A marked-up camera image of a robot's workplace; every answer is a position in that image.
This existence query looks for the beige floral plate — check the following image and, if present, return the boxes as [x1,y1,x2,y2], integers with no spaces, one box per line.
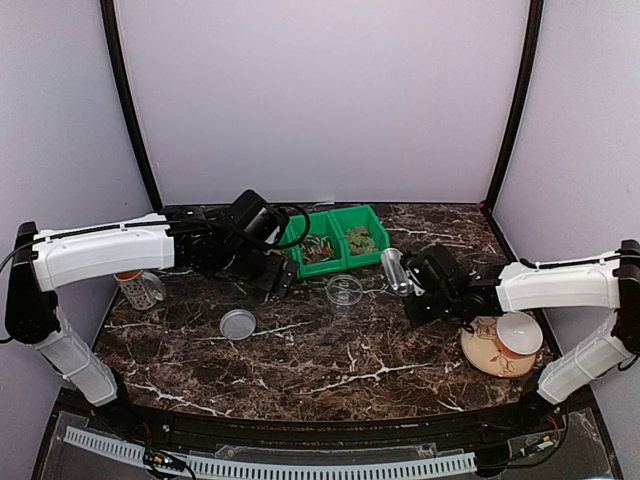
[460,316,537,378]

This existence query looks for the white slotted cable duct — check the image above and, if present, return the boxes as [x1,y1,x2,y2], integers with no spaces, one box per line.
[63,426,477,480]

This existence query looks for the right black frame post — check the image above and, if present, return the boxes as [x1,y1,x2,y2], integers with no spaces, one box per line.
[482,0,544,216]

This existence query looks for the black frame post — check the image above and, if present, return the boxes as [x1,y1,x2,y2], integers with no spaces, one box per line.
[482,0,544,216]
[100,0,163,211]

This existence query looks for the left black frame post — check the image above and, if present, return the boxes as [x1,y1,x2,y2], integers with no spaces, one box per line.
[100,0,163,211]

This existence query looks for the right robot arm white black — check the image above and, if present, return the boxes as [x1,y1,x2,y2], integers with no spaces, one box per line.
[391,239,639,434]

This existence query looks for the white patterned mug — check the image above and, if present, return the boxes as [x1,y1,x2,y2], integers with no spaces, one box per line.
[114,270,167,311]

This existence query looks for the clear plastic cup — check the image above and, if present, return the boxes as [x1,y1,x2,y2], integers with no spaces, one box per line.
[325,274,363,316]

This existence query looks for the green bin mixed candies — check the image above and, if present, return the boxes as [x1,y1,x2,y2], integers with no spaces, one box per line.
[282,212,347,279]

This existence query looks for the grey round plastic lid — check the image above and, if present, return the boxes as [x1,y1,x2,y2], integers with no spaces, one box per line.
[219,309,257,341]

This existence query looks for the white orange bowl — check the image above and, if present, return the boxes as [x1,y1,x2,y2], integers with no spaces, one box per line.
[496,312,544,358]

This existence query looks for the black front rail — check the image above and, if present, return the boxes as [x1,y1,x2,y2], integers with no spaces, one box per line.
[128,383,548,450]

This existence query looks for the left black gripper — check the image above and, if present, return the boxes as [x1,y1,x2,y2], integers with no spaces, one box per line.
[217,241,300,297]

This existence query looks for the metal scoop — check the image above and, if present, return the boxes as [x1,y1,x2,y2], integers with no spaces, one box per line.
[380,248,414,298]

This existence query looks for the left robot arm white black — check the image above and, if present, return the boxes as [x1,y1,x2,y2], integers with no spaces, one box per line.
[1,190,305,436]

